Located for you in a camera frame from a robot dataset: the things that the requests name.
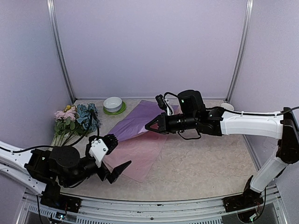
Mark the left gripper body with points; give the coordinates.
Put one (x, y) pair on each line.
(105, 173)

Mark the front aluminium rail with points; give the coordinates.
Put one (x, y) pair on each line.
(105, 211)

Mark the light blue mug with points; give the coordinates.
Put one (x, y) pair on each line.
(227, 106)

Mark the purple wrapping paper sheet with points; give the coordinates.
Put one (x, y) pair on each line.
(134, 123)

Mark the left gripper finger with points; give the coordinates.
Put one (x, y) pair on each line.
(117, 171)
(111, 142)

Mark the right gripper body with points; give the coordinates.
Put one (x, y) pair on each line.
(187, 122)

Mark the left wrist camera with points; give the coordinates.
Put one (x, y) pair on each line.
(98, 150)

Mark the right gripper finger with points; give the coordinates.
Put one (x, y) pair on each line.
(156, 130)
(156, 124)

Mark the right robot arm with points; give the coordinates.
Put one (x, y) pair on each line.
(218, 121)

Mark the pink wrapping paper sheet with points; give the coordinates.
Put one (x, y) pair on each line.
(142, 151)

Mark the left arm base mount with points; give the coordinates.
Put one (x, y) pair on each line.
(64, 202)

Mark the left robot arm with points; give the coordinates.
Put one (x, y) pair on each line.
(46, 169)

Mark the green plate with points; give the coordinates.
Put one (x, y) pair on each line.
(121, 110)

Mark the white ceramic bowl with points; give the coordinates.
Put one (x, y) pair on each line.
(112, 104)

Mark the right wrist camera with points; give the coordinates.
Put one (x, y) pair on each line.
(164, 104)

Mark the pink fake rose bunch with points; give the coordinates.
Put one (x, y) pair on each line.
(66, 126)

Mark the aluminium frame post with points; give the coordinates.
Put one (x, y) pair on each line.
(59, 49)
(241, 50)

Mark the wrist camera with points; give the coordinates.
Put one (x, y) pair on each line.
(98, 150)
(164, 104)

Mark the blue fake flower bunch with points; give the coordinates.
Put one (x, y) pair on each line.
(88, 117)

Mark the left aluminium frame post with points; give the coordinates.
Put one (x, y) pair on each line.
(59, 49)

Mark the right aluminium frame post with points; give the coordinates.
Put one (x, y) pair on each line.
(241, 50)

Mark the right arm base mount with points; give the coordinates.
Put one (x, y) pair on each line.
(240, 202)

